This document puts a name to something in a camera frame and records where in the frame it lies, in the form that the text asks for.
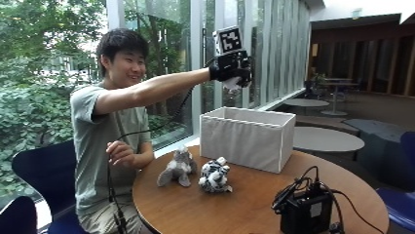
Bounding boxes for the person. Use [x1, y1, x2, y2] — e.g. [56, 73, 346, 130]
[71, 27, 253, 234]

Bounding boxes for white marker cube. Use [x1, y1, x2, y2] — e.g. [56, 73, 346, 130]
[212, 25, 245, 57]

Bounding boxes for grey soft toy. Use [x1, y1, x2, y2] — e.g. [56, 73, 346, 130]
[156, 144, 198, 188]

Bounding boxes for small round grey table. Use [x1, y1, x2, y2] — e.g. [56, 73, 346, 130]
[283, 97, 331, 115]

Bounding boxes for white fabric storage box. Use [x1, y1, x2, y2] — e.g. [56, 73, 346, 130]
[198, 106, 298, 175]

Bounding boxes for tall round table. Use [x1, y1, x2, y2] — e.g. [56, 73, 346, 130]
[321, 81, 360, 117]

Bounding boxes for black and white soft toy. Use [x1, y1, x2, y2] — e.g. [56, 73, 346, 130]
[197, 156, 234, 194]

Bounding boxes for brown low bench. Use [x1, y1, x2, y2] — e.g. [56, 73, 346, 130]
[294, 114, 360, 137]

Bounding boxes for large round grey table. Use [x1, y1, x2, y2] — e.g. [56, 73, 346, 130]
[291, 126, 366, 162]

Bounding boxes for grey upholstered seat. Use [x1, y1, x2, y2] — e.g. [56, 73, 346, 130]
[342, 118, 412, 191]

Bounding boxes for black glove cable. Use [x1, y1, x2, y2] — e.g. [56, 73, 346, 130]
[105, 57, 218, 234]

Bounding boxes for black recording device box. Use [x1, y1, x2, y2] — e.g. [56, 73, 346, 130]
[271, 165, 347, 234]

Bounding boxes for black device cable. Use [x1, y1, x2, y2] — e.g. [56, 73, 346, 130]
[330, 189, 387, 234]

